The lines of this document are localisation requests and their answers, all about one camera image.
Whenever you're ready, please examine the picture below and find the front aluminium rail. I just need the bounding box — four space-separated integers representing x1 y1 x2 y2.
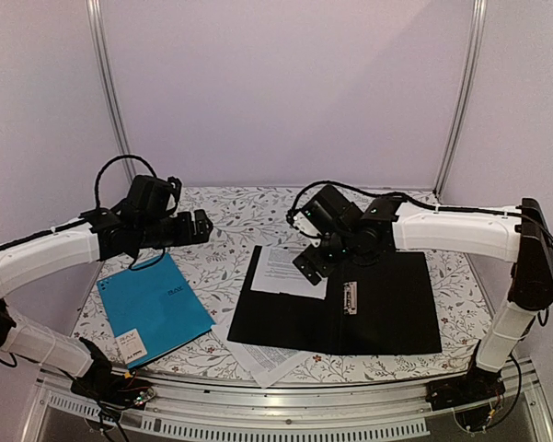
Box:
21 358 553 441

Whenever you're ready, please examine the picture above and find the black clip folder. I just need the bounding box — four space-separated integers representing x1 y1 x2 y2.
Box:
227 247 443 355

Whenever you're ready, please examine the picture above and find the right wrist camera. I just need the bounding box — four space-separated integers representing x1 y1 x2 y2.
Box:
286 184 363 237

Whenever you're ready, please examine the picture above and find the left aluminium frame post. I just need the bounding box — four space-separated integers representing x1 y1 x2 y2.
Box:
85 0 135 185

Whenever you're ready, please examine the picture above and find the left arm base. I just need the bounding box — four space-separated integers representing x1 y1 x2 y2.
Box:
71 338 156 410

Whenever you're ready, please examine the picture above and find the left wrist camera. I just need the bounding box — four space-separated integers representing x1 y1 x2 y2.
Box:
126 175 182 219

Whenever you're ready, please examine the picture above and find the blue folder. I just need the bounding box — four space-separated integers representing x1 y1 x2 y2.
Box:
97 255 214 369

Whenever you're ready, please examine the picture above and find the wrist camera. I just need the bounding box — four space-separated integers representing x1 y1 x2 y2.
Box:
126 175 182 219
286 184 363 237

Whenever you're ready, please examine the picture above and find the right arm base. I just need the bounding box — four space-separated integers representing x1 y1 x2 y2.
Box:
425 364 505 433

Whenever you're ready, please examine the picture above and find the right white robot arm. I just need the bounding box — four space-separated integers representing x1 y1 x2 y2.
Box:
286 184 553 401

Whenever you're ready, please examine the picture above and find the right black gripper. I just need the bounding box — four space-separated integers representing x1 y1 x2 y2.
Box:
293 229 358 285

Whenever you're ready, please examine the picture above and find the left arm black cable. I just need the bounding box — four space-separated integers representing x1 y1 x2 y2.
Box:
94 155 160 213

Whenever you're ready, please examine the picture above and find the aluminium frame post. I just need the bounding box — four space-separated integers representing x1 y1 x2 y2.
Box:
85 0 135 185
433 0 488 200

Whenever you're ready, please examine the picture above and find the right aluminium frame post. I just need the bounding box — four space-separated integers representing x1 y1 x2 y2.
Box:
433 0 488 200

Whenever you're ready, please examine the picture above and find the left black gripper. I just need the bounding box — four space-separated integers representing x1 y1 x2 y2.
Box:
138 208 213 250

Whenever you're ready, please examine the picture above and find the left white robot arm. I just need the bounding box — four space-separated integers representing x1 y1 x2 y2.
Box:
0 208 213 400

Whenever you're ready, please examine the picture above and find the floral tablecloth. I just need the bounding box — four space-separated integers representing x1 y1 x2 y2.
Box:
63 185 512 384

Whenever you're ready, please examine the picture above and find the printed paper sheet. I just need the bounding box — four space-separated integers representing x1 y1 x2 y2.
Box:
211 324 311 389
251 246 327 300

